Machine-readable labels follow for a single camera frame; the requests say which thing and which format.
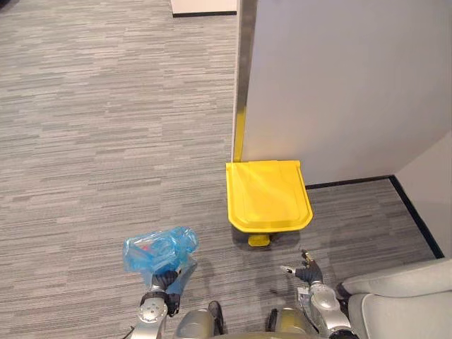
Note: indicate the silver metal corner strip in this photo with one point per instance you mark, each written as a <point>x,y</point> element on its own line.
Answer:
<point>243,70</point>

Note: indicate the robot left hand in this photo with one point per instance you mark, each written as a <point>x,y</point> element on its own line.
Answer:
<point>166,280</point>

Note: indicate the robot dark right foot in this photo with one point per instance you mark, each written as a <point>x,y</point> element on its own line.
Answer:
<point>274,319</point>

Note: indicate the black baseboard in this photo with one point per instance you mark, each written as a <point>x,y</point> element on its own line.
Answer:
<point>416,215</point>

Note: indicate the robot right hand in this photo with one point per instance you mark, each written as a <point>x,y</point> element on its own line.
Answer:
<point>310,272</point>

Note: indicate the light grey armchair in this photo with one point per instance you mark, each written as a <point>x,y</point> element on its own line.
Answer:
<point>399,300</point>

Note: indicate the robot dark left foot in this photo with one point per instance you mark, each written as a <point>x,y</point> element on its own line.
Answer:
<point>216,316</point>

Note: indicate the robot silver left leg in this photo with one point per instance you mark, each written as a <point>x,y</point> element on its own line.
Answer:
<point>196,325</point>

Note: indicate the yellow pedal trash can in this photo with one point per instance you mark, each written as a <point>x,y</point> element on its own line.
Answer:
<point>268,197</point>

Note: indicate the blue plastic rubbish bag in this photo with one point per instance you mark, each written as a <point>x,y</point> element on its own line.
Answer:
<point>159,249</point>

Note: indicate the white cabinet with black base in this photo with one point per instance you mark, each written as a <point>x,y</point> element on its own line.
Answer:
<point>203,7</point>

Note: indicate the robot dark foot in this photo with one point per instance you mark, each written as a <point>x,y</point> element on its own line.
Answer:
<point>216,316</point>
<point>274,319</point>

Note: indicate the robot silver right leg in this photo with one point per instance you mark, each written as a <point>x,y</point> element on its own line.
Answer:
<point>295,323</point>

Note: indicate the robot silver leg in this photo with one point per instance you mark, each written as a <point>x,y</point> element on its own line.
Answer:
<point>295,323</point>
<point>196,325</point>

